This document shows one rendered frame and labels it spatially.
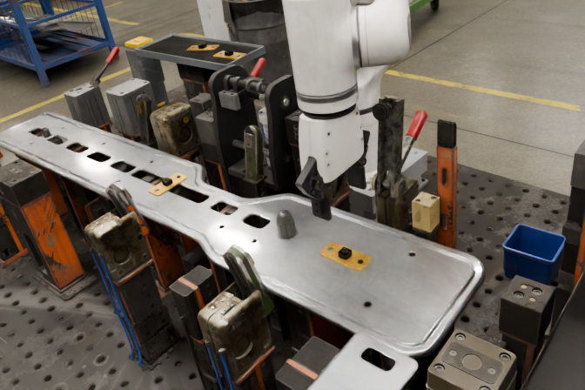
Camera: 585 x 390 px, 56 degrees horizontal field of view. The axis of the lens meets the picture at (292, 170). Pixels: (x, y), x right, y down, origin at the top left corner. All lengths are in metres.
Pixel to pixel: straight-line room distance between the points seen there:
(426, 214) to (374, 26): 0.35
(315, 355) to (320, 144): 0.29
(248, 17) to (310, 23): 3.23
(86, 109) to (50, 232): 0.43
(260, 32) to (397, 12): 3.27
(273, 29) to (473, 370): 3.46
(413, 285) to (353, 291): 0.09
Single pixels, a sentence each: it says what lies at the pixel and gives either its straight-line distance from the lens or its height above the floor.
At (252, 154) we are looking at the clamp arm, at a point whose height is 1.05.
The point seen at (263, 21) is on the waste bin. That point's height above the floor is 0.57.
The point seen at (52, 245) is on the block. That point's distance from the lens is 1.47.
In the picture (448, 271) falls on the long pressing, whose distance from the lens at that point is 0.89.
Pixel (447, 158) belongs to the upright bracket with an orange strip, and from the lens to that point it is 0.89.
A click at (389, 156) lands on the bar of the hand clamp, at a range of 0.95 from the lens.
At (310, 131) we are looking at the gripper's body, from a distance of 0.74.
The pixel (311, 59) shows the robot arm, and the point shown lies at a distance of 0.70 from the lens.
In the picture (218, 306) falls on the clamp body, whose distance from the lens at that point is 0.81.
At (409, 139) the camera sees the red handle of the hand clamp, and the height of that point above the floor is 1.12.
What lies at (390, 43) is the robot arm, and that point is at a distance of 0.69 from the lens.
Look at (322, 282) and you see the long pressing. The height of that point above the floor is 1.00.
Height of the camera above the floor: 1.59
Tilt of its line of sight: 31 degrees down
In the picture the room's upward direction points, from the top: 9 degrees counter-clockwise
